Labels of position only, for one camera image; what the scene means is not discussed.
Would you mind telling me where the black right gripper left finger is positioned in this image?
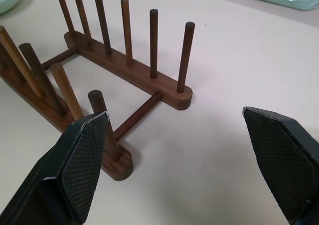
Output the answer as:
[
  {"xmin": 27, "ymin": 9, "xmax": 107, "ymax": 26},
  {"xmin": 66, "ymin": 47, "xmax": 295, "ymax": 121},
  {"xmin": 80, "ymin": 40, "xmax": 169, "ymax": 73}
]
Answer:
[{"xmin": 0, "ymin": 111, "xmax": 111, "ymax": 225}]

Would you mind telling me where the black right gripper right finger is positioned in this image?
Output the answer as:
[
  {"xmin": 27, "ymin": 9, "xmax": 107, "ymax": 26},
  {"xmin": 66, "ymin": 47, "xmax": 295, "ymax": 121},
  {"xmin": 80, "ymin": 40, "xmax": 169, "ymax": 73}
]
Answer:
[{"xmin": 242, "ymin": 106, "xmax": 319, "ymax": 225}]

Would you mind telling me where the wooden dish rack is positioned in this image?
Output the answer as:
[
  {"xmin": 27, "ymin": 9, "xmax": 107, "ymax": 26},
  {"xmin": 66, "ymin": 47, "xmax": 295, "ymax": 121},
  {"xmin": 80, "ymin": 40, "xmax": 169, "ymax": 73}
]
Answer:
[{"xmin": 0, "ymin": 0, "xmax": 194, "ymax": 182}]

